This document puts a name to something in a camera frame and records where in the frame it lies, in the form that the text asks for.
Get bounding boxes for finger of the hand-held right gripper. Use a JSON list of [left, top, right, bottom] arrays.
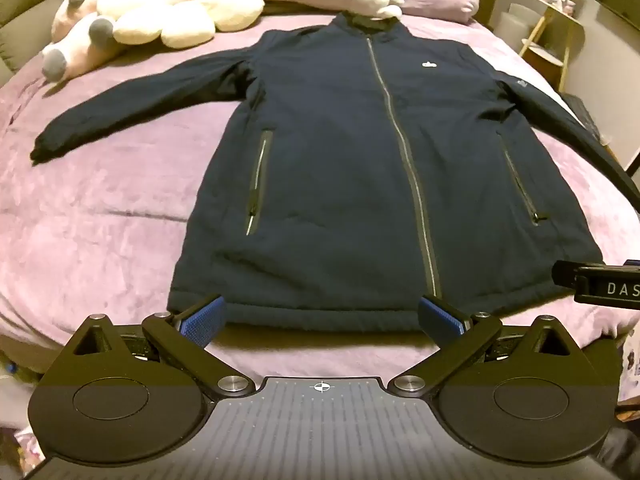
[[552, 260, 606, 292]]

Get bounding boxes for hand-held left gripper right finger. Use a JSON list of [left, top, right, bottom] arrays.
[[388, 296, 585, 402]]

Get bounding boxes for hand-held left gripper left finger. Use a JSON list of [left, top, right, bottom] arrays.
[[65, 295, 255, 402]]

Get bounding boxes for navy zip jacket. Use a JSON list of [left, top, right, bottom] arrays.
[[29, 12, 640, 333]]

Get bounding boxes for purple bed blanket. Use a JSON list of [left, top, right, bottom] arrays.
[[0, 0, 640, 411]]

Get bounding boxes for yellow side table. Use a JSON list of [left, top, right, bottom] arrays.
[[517, 0, 586, 93]]

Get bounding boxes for white cylinder bin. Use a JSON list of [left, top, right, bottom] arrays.
[[500, 2, 544, 57]]

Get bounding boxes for pink plush toy grey feet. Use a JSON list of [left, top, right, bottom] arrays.
[[41, 0, 132, 82]]

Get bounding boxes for cream plush toy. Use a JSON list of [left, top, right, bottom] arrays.
[[112, 0, 267, 51]]

